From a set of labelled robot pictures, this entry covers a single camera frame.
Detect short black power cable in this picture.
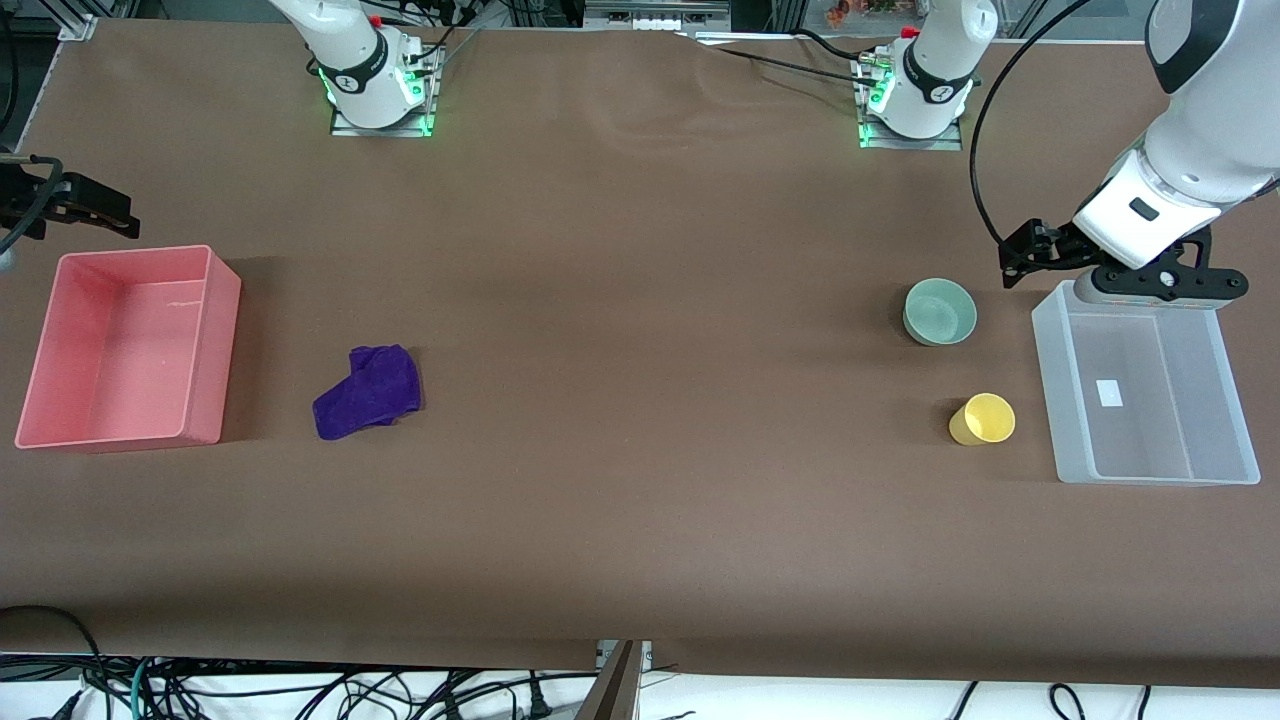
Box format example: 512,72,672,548
795,28,903,63

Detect thick black looped cable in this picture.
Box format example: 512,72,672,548
0,604,103,693

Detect pale green bowl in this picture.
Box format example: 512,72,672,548
902,277,979,347

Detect yellow cup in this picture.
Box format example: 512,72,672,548
948,392,1017,447

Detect black tangled floor cable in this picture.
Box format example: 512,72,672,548
150,668,601,720

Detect white power strip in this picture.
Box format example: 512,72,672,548
585,0,732,30

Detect pink plastic bin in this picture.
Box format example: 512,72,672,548
14,244,243,451

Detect long black power cable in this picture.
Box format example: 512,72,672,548
680,30,887,91

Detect purple cloth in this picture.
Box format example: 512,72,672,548
312,344,426,442

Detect clear plastic bin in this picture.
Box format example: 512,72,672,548
1031,280,1262,487

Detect brown wooden beam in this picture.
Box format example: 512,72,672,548
578,640,643,720

